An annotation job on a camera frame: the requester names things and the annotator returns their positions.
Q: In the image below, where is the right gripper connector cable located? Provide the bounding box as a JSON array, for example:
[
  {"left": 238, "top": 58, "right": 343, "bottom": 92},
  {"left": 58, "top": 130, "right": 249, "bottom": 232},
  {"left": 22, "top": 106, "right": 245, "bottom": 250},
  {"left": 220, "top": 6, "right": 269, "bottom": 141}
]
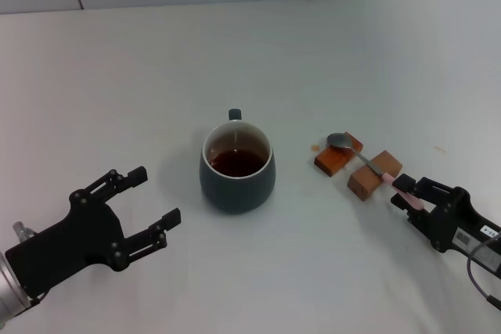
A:
[{"left": 467, "top": 232, "right": 501, "bottom": 310}]

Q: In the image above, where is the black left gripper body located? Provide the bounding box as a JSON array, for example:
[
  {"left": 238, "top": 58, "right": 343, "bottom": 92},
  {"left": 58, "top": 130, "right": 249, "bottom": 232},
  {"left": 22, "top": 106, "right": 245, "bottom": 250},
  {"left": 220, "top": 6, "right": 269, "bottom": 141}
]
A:
[{"left": 4, "top": 189, "right": 128, "bottom": 300}]

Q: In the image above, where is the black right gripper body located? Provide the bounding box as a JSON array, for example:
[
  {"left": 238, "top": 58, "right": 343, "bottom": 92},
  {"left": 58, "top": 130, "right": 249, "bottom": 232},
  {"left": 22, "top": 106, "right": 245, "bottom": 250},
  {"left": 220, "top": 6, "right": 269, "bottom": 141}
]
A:
[{"left": 428, "top": 187, "right": 501, "bottom": 273}]

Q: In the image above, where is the light arched wooden block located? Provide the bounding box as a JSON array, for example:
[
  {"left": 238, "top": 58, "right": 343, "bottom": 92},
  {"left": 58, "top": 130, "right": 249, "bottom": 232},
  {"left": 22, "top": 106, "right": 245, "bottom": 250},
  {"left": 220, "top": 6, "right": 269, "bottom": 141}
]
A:
[{"left": 347, "top": 149, "right": 403, "bottom": 203}]

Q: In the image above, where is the pink handled metal spoon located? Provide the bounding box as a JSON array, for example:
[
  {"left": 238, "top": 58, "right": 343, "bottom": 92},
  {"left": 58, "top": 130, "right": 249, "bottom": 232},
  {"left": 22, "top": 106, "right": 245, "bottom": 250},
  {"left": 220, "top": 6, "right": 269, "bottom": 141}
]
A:
[{"left": 326, "top": 132, "right": 424, "bottom": 210}]

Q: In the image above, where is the dark grey ceramic cup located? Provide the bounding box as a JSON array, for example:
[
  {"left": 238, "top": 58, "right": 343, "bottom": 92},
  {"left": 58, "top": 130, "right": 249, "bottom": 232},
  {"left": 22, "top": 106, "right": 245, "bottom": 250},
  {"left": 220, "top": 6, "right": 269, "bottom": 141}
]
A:
[{"left": 199, "top": 108, "right": 277, "bottom": 216}]

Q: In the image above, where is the left gripper silver connector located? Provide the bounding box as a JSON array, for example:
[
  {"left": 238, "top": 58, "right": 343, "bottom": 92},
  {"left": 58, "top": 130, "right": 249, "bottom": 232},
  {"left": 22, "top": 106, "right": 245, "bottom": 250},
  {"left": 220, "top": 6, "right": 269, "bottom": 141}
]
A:
[{"left": 12, "top": 221, "right": 36, "bottom": 241}]

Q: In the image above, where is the reddish brown wooden block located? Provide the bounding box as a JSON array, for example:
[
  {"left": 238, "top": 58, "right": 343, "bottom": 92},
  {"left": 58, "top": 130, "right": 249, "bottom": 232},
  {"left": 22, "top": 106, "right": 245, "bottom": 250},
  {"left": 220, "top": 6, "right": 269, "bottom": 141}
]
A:
[{"left": 314, "top": 132, "right": 364, "bottom": 178}]

